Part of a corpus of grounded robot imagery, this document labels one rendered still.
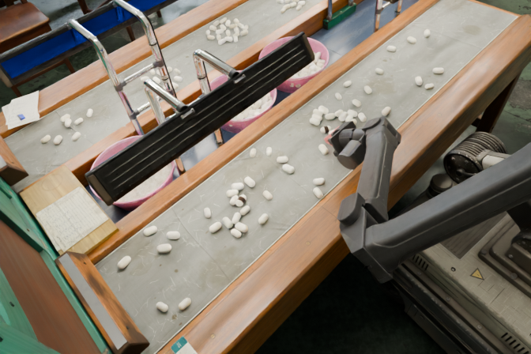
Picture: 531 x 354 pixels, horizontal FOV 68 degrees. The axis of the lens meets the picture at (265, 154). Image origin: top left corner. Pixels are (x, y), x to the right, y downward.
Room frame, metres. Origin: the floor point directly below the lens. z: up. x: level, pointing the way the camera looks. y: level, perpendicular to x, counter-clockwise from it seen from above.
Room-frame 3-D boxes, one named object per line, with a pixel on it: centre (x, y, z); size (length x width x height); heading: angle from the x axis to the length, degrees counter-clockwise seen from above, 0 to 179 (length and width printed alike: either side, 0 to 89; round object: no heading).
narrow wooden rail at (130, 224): (1.05, -0.17, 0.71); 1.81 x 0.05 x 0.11; 128
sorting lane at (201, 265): (0.91, -0.28, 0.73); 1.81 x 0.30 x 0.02; 128
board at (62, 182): (0.67, 0.58, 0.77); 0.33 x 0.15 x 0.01; 38
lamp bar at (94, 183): (0.69, 0.11, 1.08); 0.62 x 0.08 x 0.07; 128
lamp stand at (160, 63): (1.07, 0.40, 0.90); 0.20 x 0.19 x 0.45; 128
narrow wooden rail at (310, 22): (1.31, 0.03, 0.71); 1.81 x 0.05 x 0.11; 128
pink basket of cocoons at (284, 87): (1.25, -0.16, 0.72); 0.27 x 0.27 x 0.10
